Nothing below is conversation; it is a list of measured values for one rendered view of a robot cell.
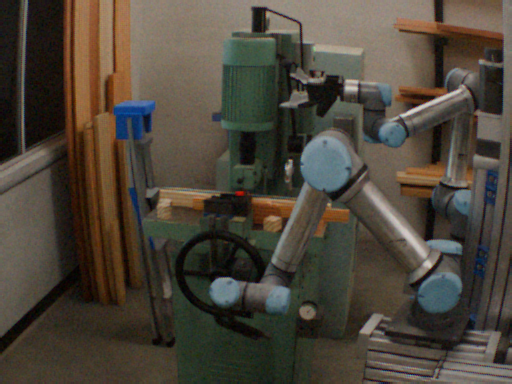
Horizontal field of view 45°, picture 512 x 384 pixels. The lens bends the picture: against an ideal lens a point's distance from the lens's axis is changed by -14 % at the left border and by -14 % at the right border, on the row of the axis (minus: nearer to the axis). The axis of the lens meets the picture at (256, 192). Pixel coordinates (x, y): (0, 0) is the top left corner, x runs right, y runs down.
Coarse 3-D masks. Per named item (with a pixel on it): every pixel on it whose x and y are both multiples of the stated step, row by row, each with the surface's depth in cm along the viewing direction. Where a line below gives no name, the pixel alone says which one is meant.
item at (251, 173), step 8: (256, 160) 241; (240, 168) 231; (248, 168) 231; (256, 168) 234; (240, 176) 232; (248, 176) 231; (256, 176) 235; (240, 184) 233; (248, 184) 232; (256, 184) 236
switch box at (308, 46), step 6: (306, 42) 249; (312, 42) 251; (300, 48) 248; (306, 48) 247; (312, 48) 249; (300, 54) 248; (306, 54) 248; (312, 54) 249; (300, 60) 249; (306, 60) 248; (312, 60) 250; (300, 66) 250; (306, 66) 249; (312, 66) 251; (306, 72) 250
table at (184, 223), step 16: (176, 208) 244; (192, 208) 245; (144, 224) 232; (160, 224) 230; (176, 224) 229; (192, 224) 228; (256, 224) 230; (256, 240) 224; (272, 240) 223; (320, 240) 220; (240, 256) 217
